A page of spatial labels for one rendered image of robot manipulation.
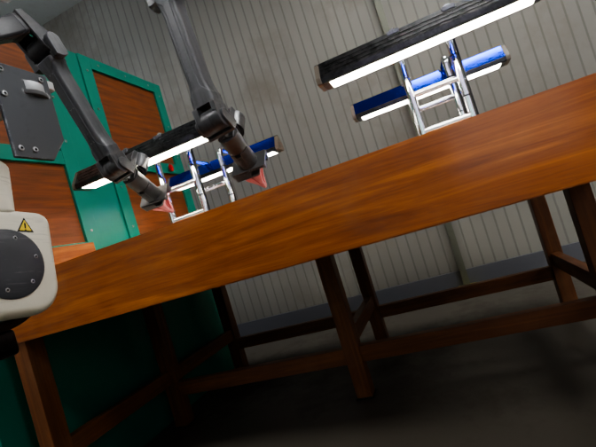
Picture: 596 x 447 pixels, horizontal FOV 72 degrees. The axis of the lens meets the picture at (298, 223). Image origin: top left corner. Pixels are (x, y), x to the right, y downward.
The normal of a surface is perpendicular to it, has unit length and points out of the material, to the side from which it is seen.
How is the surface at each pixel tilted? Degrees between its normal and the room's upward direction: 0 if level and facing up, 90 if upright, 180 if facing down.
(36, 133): 90
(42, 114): 90
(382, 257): 90
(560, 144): 90
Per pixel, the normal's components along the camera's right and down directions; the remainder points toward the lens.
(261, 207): -0.31, 0.07
